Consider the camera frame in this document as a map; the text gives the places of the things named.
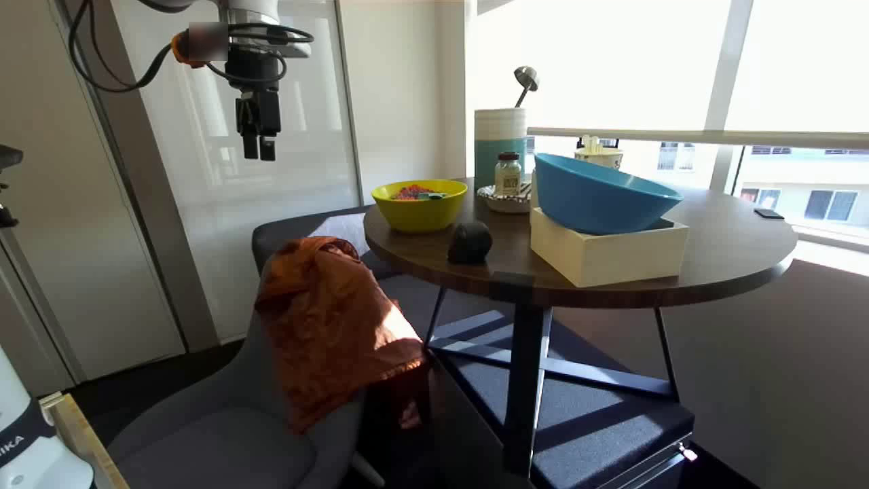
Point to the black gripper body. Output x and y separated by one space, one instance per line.
256 85

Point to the red plastic toy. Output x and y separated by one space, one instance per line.
413 192

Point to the yellow bowl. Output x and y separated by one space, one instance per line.
418 209

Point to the orange cloth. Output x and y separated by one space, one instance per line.
330 328

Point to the black round object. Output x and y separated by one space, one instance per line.
470 243

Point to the teal and white ribbed container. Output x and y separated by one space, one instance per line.
498 138

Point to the grey chair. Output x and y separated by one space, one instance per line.
225 443

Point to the blue bowl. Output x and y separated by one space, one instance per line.
593 193

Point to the wooden plank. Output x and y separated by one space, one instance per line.
85 443

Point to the white rectangular box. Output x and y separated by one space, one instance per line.
600 254

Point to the round dark wooden table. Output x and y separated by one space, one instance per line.
724 245

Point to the small black flat object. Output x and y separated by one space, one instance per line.
768 212

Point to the black clamp mount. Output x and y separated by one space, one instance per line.
7 185

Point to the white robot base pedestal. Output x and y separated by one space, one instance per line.
27 451

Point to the white window frame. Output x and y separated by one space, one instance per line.
724 138

